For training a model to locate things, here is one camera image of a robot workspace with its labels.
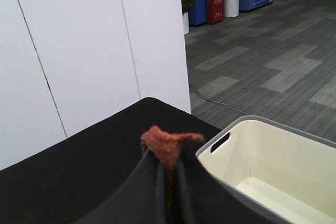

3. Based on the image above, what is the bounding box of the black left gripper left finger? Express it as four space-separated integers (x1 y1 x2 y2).
76 150 167 224

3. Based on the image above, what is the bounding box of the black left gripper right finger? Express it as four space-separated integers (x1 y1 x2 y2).
177 153 265 223

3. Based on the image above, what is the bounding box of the brown towel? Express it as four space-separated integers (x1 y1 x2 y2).
140 125 205 209

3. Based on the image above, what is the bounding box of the black table cloth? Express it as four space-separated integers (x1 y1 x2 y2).
1 98 219 223

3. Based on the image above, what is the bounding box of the cream bin with grey rim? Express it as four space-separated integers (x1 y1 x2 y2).
196 115 335 223

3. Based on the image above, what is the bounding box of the white partition panel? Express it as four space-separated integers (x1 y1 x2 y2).
1 0 191 169

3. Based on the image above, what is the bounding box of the white plant pot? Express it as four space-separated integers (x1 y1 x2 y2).
224 0 239 18

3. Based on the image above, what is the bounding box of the red fire extinguisher box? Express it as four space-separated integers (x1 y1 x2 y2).
206 0 224 25

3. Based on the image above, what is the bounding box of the grey floor cable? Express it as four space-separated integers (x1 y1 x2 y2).
190 84 248 116

